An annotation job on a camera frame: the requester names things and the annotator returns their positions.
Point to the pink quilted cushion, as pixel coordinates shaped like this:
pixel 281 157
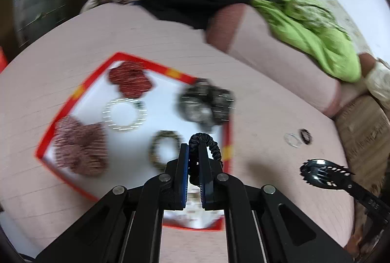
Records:
pixel 259 46

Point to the black studded hair claw clip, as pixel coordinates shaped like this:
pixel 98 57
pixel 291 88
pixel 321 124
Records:
pixel 317 174

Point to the black cloth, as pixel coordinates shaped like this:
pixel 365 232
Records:
pixel 182 4

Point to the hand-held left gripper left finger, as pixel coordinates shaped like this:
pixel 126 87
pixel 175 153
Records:
pixel 182 177

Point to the red tray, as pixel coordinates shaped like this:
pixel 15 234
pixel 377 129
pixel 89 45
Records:
pixel 143 135

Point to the striped floral pillow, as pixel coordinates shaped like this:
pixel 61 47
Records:
pixel 362 129

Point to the red polka dot scrunchie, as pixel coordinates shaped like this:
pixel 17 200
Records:
pixel 128 80

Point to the cream cloth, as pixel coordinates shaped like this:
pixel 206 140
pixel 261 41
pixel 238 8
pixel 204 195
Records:
pixel 379 80

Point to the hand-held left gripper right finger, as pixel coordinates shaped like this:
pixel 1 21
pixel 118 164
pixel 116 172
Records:
pixel 203 183

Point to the green cloth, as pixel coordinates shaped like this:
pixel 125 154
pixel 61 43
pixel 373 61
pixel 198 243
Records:
pixel 320 52

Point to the red plaid scrunchie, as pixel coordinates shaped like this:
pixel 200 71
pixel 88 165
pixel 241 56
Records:
pixel 79 147

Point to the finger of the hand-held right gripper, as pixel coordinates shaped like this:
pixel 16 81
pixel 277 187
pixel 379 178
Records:
pixel 365 199

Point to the grey sheer scrunchie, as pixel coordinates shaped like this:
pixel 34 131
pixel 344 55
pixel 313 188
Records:
pixel 198 107

